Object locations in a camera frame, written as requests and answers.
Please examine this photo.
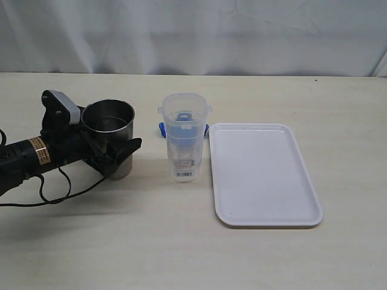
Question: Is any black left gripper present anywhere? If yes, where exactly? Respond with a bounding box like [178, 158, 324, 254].
[39, 105, 142, 177]

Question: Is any stainless steel tumbler cup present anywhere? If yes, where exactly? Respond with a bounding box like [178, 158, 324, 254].
[81, 99, 135, 180]

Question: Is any blue plastic container lid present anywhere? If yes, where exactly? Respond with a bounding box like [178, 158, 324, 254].
[158, 111, 209, 150]

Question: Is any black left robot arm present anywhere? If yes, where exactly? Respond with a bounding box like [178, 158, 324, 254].
[1, 99, 142, 194]

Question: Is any clear tall plastic container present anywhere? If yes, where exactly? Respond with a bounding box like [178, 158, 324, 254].
[157, 93, 212, 182]

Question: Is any white rectangular plastic tray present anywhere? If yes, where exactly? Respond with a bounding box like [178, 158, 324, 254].
[209, 123, 324, 228]

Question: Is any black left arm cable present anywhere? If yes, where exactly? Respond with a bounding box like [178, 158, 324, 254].
[0, 128, 106, 208]

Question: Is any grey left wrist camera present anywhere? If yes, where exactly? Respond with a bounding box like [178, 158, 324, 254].
[42, 89, 81, 127]

